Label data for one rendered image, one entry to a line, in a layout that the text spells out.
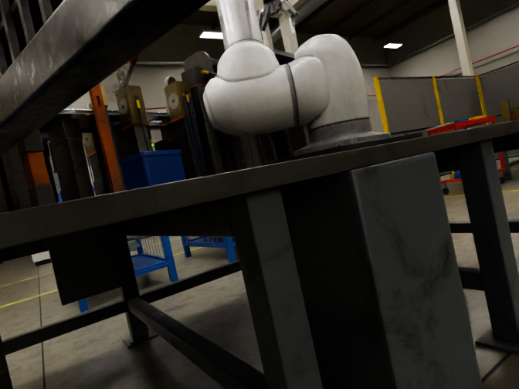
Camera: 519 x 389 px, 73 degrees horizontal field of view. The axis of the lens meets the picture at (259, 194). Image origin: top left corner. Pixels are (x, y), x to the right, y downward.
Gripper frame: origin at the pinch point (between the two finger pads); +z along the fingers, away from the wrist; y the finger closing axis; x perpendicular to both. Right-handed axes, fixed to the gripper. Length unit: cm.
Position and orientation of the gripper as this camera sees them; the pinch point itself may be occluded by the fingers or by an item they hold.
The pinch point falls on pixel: (279, 38)
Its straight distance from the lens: 168.2
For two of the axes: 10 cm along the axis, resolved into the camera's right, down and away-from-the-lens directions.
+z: 2.1, 9.8, 0.2
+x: -4.9, 1.3, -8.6
